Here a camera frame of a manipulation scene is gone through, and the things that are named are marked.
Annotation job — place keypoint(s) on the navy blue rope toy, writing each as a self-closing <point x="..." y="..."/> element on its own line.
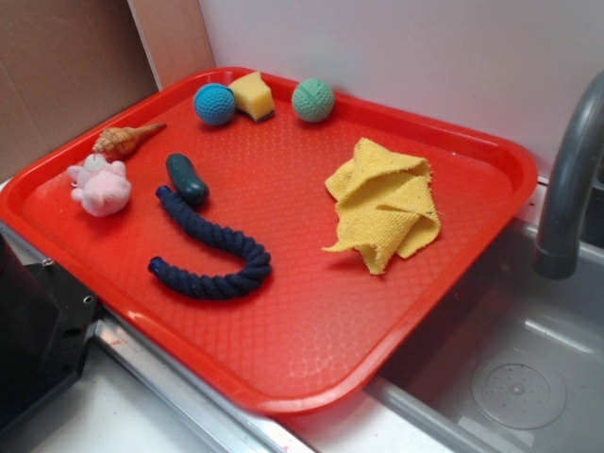
<point x="256" y="260"/>

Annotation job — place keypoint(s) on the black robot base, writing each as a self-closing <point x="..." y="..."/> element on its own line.
<point x="47" y="320"/>

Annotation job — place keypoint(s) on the yellow woven cloth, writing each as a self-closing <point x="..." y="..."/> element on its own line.
<point x="384" y="205"/>

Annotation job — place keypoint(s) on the green dimpled ball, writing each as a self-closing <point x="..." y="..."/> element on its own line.
<point x="313" y="100"/>

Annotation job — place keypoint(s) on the blue dimpled ball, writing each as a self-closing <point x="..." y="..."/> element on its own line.
<point x="214" y="104"/>

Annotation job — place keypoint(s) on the pink plush bunny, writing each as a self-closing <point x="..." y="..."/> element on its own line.
<point x="100" y="187"/>

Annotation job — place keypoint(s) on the yellow sponge block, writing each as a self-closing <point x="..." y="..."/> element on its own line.
<point x="253" y="97"/>

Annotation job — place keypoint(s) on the grey plastic sink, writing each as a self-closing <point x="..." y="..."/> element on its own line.
<point x="507" y="361"/>

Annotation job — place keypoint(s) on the red plastic tray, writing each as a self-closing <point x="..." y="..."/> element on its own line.
<point x="321" y="325"/>

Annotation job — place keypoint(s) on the grey faucet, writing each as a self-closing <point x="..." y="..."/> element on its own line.
<point x="573" y="209"/>

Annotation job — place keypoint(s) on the dark green toy cucumber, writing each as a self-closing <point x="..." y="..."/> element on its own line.
<point x="185" y="179"/>

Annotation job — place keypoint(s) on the brown cardboard panel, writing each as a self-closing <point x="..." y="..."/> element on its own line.
<point x="67" y="66"/>

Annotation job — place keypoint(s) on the brown spiral seashell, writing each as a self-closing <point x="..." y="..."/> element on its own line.
<point x="116" y="143"/>

